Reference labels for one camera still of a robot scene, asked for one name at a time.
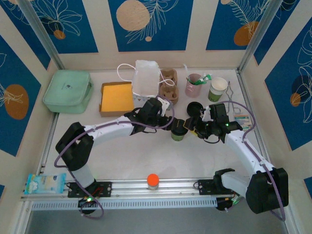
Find aluminium frame post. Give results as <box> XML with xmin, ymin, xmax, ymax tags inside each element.
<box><xmin>236</xmin><ymin>0</ymin><xmax>286</xmax><ymax>72</ymax></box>
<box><xmin>18</xmin><ymin>0</ymin><xmax>66</xmax><ymax>71</ymax></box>

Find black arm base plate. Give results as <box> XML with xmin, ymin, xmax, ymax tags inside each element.
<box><xmin>196</xmin><ymin>179</ymin><xmax>242</xmax><ymax>195</ymax></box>
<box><xmin>67</xmin><ymin>181</ymin><xmax>113</xmax><ymax>198</ymax></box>

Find metal wire tongs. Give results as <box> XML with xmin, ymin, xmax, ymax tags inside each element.
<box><xmin>225</xmin><ymin>81</ymin><xmax>242</xmax><ymax>115</ymax></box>

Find mint green zip case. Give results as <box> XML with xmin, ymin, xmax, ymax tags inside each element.
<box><xmin>42</xmin><ymin>70</ymin><xmax>95</xmax><ymax>115</ymax></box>

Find black controller board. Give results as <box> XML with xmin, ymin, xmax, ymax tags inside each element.
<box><xmin>77</xmin><ymin>196</ymin><xmax>98</xmax><ymax>215</ymax></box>
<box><xmin>215</xmin><ymin>196</ymin><xmax>241</xmax><ymax>212</ymax></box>

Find white paper bag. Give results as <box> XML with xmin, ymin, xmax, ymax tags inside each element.
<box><xmin>117</xmin><ymin>60</ymin><xmax>176</xmax><ymax>109</ymax></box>

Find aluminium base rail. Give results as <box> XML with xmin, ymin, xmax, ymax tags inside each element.
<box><xmin>20</xmin><ymin>176</ymin><xmax>291</xmax><ymax>198</ymax></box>

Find pink cup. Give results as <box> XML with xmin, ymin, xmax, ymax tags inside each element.
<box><xmin>184</xmin><ymin>73</ymin><xmax>203</xmax><ymax>98</ymax></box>

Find brown cardboard box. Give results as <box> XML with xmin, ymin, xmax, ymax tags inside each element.
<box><xmin>98</xmin><ymin>82</ymin><xmax>136</xmax><ymax>118</ymax></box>

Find white slotted cable duct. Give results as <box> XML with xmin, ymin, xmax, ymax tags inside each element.
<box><xmin>31</xmin><ymin>196</ymin><xmax>218</xmax><ymax>211</ymax></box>

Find yellow foam pad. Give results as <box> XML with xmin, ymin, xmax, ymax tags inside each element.
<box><xmin>102</xmin><ymin>84</ymin><xmax>134</xmax><ymax>112</ymax></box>

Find orange push button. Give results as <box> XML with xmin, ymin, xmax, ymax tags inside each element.
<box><xmin>147</xmin><ymin>173</ymin><xmax>160</xmax><ymax>190</ymax></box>

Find sugar packets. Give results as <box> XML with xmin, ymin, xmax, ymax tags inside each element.
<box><xmin>233</xmin><ymin>114</ymin><xmax>253</xmax><ymax>132</ymax></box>

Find green white wrapped stirrer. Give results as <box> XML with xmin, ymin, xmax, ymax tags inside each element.
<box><xmin>194</xmin><ymin>74</ymin><xmax>213</xmax><ymax>86</ymax></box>

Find blue wet wipes pack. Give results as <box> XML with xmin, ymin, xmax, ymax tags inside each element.
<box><xmin>23</xmin><ymin>172</ymin><xmax>67</xmax><ymax>195</ymax></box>

